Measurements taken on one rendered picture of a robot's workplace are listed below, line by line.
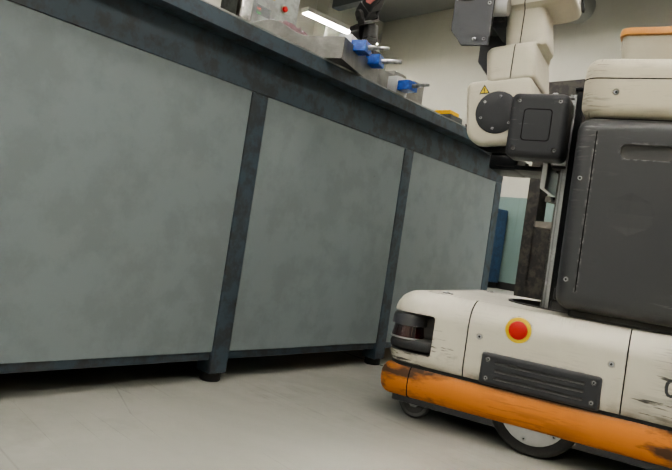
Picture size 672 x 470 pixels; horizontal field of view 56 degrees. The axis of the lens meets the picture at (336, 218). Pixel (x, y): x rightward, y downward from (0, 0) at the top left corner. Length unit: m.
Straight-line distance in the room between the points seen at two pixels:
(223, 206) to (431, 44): 9.58
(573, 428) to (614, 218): 0.41
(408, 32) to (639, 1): 3.88
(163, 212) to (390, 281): 0.85
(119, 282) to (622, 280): 0.98
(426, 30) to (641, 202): 9.84
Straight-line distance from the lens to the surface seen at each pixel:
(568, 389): 1.32
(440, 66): 10.60
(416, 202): 2.03
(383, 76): 1.90
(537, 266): 5.88
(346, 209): 1.75
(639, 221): 1.34
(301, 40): 1.64
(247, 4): 2.54
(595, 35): 9.30
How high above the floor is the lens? 0.37
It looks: 2 degrees up
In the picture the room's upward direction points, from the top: 9 degrees clockwise
